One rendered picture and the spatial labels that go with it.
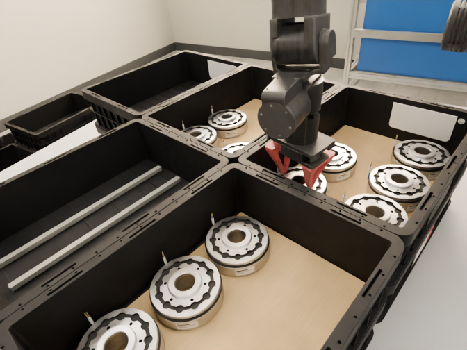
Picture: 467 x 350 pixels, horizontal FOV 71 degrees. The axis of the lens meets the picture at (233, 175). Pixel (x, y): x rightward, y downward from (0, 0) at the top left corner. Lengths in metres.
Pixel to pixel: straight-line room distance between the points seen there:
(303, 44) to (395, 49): 2.14
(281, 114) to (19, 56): 3.22
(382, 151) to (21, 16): 3.22
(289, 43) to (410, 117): 0.41
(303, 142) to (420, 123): 0.34
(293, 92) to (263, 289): 0.29
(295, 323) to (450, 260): 0.40
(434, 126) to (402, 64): 1.83
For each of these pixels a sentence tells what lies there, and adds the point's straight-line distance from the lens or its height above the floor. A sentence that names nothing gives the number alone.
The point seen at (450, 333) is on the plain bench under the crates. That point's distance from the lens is 0.69.
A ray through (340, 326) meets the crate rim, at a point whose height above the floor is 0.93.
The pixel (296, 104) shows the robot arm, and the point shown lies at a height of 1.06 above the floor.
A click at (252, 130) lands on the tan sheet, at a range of 0.86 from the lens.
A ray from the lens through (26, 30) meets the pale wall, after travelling 3.58.
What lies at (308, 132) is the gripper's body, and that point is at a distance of 0.54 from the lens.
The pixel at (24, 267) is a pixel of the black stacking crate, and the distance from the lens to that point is 0.68.
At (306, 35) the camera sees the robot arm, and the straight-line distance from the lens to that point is 0.48.
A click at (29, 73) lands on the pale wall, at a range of 3.59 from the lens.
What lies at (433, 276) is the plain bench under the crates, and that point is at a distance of 0.75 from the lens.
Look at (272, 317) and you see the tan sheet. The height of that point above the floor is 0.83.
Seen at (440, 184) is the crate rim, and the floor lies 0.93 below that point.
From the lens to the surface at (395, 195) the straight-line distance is 0.64.
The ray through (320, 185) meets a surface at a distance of 0.63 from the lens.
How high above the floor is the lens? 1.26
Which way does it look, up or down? 37 degrees down
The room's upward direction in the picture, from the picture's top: 7 degrees counter-clockwise
